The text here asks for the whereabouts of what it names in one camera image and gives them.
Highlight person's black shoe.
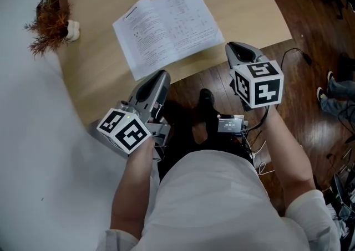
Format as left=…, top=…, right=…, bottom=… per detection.
left=199, top=88, right=216, bottom=106

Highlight black waist-worn screen device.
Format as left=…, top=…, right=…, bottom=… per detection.
left=216, top=114, right=250, bottom=137

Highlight white cable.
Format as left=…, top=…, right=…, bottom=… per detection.
left=249, top=139, right=275, bottom=176

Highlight person's black trousers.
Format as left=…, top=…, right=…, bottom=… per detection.
left=158, top=100, right=255, bottom=181

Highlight light wooden table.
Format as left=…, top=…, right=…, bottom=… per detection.
left=49, top=0, right=293, bottom=131

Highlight white book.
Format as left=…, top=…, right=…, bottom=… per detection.
left=112, top=0, right=225, bottom=81

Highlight brown dried plant white vase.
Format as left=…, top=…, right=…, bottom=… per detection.
left=23, top=0, right=81, bottom=58

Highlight person's left forearm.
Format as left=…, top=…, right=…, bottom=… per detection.
left=110, top=136, right=156, bottom=241

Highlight person's right forearm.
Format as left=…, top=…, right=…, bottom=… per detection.
left=260, top=104, right=317, bottom=217

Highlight black floor cable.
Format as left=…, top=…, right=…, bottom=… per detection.
left=280, top=47, right=313, bottom=71

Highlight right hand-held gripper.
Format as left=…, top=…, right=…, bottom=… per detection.
left=226, top=41, right=284, bottom=112

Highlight person's white shirt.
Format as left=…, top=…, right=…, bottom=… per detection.
left=104, top=150, right=342, bottom=251

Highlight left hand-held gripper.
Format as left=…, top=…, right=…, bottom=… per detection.
left=96, top=70, right=171, bottom=155

